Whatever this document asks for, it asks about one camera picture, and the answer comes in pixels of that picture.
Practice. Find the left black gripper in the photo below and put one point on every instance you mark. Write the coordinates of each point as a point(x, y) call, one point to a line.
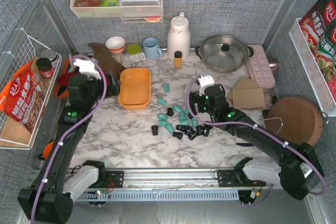
point(109, 85)

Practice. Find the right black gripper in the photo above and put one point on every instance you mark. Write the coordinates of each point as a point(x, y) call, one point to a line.
point(196, 102)

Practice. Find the red cloth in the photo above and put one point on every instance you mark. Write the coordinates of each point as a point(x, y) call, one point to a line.
point(61, 90)

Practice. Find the brown cloth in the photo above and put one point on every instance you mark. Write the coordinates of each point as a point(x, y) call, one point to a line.
point(105, 59)

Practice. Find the black capsule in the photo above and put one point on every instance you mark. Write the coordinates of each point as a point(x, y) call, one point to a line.
point(170, 112)
point(178, 135)
point(154, 129)

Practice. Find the orange plastic storage basket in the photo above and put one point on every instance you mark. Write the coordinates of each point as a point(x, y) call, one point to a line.
point(135, 89)

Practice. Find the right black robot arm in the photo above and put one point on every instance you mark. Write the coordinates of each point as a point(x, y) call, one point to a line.
point(300, 171)

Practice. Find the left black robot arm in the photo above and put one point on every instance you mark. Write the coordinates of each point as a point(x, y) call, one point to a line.
point(50, 198)

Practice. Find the amber bottle in basket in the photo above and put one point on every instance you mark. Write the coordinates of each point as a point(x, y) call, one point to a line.
point(87, 3)

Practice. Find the white mesh right basket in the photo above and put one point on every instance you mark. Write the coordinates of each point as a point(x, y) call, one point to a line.
point(319, 86)

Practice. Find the orange cutting board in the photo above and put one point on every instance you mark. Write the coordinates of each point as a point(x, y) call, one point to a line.
point(68, 68)

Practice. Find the cardboard pieces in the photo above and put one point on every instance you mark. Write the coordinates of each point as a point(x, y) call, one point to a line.
point(247, 95)

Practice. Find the red jar black lid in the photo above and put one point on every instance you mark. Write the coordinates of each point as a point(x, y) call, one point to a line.
point(45, 67)

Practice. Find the steel pot with lid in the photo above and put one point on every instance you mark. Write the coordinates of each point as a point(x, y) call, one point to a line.
point(223, 53)

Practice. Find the teal capsule top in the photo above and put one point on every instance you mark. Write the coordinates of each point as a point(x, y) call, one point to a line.
point(166, 87)

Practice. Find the teal capsule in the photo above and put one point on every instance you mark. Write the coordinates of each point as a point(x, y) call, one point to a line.
point(161, 101)
point(166, 87)

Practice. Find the glass jar silver lid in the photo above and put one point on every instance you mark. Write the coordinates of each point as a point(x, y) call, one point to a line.
point(49, 54)

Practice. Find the orange spice bottle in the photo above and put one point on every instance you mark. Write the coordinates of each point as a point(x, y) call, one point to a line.
point(178, 60)

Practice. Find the pink egg tray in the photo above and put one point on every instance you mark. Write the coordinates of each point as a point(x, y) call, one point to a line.
point(258, 67)

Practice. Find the white orange striped bowl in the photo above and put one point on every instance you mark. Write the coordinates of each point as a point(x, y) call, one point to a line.
point(115, 44)

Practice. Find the orange snack bag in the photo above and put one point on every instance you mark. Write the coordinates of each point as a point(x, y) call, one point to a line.
point(20, 99)

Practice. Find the green lid white cup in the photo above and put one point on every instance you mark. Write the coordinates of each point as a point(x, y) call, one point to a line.
point(135, 53)

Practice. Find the orange cup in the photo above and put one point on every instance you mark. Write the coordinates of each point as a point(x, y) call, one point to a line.
point(47, 150)

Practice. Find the white thermos jug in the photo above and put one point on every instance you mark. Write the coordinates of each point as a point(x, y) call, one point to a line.
point(179, 37)

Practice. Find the light blue mug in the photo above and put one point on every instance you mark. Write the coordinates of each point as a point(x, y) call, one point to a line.
point(152, 48)

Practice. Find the round wooden board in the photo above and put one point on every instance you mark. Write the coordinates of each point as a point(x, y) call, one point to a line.
point(295, 119)

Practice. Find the clear plastic containers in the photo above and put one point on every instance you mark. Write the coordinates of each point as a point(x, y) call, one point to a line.
point(139, 8)

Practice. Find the red seasoning packets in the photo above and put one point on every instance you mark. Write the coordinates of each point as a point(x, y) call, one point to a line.
point(313, 25)

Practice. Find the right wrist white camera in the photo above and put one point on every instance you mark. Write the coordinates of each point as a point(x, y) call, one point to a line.
point(204, 82)

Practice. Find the wrist white camera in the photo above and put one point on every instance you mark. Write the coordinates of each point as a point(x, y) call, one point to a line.
point(204, 82)
point(88, 67)

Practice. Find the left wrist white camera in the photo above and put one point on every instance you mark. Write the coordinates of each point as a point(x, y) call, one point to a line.
point(88, 67)

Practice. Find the white wire side basket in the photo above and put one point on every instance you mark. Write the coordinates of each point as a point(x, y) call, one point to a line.
point(13, 134)

